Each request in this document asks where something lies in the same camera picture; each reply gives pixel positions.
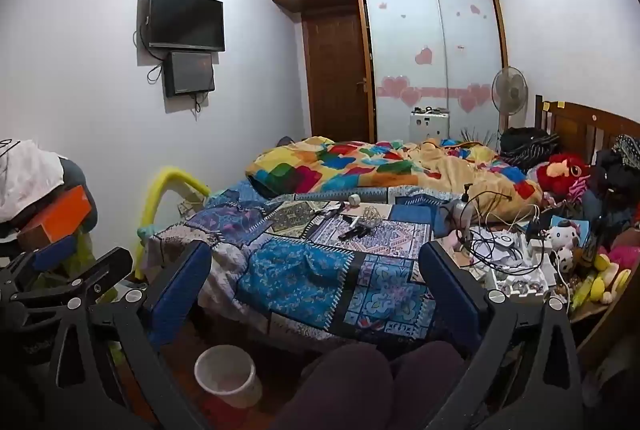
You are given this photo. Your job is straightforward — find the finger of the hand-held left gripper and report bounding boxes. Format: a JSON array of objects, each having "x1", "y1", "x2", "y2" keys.
[
  {"x1": 31, "y1": 241, "x2": 79, "y2": 274},
  {"x1": 10, "y1": 247, "x2": 134, "y2": 307}
]

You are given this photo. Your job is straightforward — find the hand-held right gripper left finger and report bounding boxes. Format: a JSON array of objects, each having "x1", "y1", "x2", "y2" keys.
[{"x1": 52, "y1": 239, "x2": 212, "y2": 430}]

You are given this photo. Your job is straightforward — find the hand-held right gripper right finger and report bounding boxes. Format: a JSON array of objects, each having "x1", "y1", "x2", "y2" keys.
[{"x1": 418, "y1": 240, "x2": 584, "y2": 430}]

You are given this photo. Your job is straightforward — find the clear plastic wrapper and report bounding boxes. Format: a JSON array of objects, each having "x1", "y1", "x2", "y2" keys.
[{"x1": 360, "y1": 206, "x2": 384, "y2": 229}]

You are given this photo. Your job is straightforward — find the white wastebasket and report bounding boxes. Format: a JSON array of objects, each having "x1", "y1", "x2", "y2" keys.
[{"x1": 194, "y1": 345, "x2": 264, "y2": 410}]

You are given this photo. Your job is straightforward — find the white paper sheets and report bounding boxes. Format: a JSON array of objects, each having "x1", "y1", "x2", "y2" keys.
[{"x1": 467, "y1": 235, "x2": 531, "y2": 272}]

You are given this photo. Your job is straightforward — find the orange box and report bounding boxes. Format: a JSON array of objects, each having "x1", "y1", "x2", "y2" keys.
[{"x1": 17, "y1": 185, "x2": 94, "y2": 252}]

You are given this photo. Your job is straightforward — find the white pump bottle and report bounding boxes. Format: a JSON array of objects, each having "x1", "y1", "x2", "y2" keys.
[{"x1": 446, "y1": 183, "x2": 477, "y2": 232}]

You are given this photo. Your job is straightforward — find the white charger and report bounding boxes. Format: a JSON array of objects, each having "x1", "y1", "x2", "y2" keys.
[{"x1": 492, "y1": 232, "x2": 519, "y2": 254}]

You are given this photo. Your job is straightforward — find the white cloth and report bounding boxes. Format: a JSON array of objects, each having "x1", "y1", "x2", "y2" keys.
[{"x1": 0, "y1": 141, "x2": 67, "y2": 224}]

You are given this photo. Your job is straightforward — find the black handheld gadget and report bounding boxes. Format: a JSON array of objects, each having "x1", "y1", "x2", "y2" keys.
[{"x1": 338, "y1": 215, "x2": 374, "y2": 240}]

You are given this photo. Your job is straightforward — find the person's right leg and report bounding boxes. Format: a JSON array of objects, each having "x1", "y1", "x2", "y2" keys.
[{"x1": 389, "y1": 339, "x2": 469, "y2": 430}]

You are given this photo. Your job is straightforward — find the person's leg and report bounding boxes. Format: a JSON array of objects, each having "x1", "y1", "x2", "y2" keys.
[
  {"x1": 389, "y1": 339, "x2": 469, "y2": 430},
  {"x1": 270, "y1": 342, "x2": 397, "y2": 430}
]

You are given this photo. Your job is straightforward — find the patchwork blue bedsheet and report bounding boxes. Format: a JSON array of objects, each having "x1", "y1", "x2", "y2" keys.
[{"x1": 142, "y1": 180, "x2": 453, "y2": 343}]

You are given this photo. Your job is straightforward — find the white spotted plush dog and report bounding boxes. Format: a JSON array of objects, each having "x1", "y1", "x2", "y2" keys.
[{"x1": 544, "y1": 219, "x2": 582, "y2": 252}]

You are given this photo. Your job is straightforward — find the colourful patch blanket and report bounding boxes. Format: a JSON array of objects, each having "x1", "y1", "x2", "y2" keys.
[{"x1": 245, "y1": 136, "x2": 544, "y2": 222}]

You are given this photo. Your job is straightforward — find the white box appliance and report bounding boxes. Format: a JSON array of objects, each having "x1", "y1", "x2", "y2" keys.
[{"x1": 409, "y1": 107, "x2": 451, "y2": 144}]

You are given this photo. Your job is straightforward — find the black striped bag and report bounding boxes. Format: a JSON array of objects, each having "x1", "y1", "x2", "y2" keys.
[{"x1": 499, "y1": 127, "x2": 562, "y2": 169}]

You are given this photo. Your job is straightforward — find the person's left leg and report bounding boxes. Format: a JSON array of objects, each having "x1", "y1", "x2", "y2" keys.
[{"x1": 270, "y1": 342, "x2": 397, "y2": 430}]

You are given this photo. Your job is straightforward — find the red plush toy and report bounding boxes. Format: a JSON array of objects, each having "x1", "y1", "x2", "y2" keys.
[{"x1": 536, "y1": 152, "x2": 592, "y2": 197}]

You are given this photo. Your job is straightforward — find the yellow plush toy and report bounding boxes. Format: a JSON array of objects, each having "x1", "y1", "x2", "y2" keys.
[{"x1": 574, "y1": 254, "x2": 632, "y2": 307}]

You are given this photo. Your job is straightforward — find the pink plush toy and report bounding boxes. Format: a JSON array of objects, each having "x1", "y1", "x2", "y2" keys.
[{"x1": 606, "y1": 244, "x2": 640, "y2": 272}]

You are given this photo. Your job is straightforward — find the white standing fan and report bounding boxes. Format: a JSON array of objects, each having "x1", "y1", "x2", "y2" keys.
[{"x1": 490, "y1": 66, "x2": 530, "y2": 147}]

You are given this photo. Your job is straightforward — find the dark clothes pile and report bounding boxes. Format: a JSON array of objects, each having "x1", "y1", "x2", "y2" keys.
[{"x1": 589, "y1": 134, "x2": 640, "y2": 232}]

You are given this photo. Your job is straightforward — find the wooden headboard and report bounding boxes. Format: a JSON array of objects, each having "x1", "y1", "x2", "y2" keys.
[{"x1": 534, "y1": 94, "x2": 640, "y2": 163}]

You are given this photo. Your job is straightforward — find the wardrobe door with pink hearts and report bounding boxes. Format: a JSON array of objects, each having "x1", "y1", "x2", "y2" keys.
[
  {"x1": 363, "y1": 0, "x2": 447, "y2": 144},
  {"x1": 437, "y1": 0, "x2": 504, "y2": 144}
]

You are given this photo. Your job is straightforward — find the brown wooden door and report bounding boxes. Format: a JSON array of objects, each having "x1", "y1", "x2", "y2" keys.
[{"x1": 300, "y1": 7, "x2": 374, "y2": 144}]

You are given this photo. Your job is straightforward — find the tangle of black white cables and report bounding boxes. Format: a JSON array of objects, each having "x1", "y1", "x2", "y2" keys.
[{"x1": 459, "y1": 189, "x2": 544, "y2": 272}]

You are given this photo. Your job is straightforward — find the white cable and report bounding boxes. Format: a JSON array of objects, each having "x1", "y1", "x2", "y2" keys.
[{"x1": 500, "y1": 204, "x2": 542, "y2": 237}]

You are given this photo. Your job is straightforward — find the yellow foam bed rail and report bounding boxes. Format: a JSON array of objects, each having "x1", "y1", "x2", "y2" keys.
[{"x1": 132, "y1": 165, "x2": 212, "y2": 282}]

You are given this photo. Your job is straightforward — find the television cable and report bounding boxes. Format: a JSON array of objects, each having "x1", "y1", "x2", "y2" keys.
[{"x1": 132, "y1": 29, "x2": 167, "y2": 84}]

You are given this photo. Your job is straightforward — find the small black wall monitor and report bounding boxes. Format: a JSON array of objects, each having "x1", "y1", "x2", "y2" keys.
[{"x1": 164, "y1": 51, "x2": 217, "y2": 99}]

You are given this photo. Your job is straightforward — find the black wall television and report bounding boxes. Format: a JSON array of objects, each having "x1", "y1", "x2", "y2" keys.
[{"x1": 144, "y1": 0, "x2": 225, "y2": 53}]

